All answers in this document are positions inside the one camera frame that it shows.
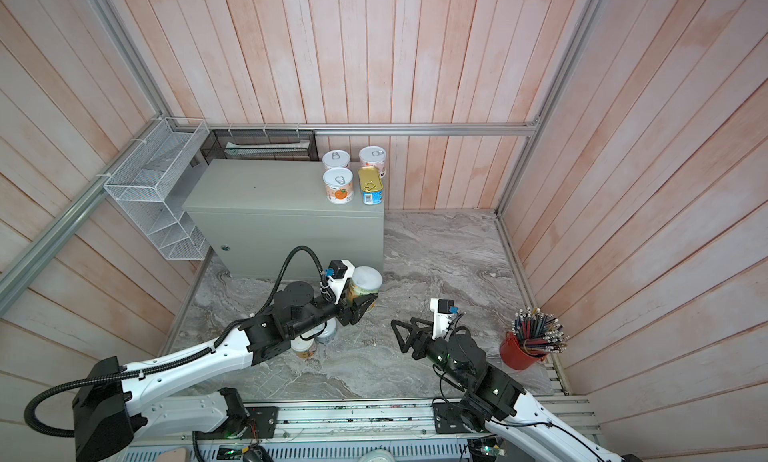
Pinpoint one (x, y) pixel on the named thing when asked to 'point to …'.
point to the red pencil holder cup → (534, 336)
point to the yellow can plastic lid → (366, 280)
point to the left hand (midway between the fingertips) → (366, 291)
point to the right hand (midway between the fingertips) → (401, 322)
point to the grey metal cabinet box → (244, 218)
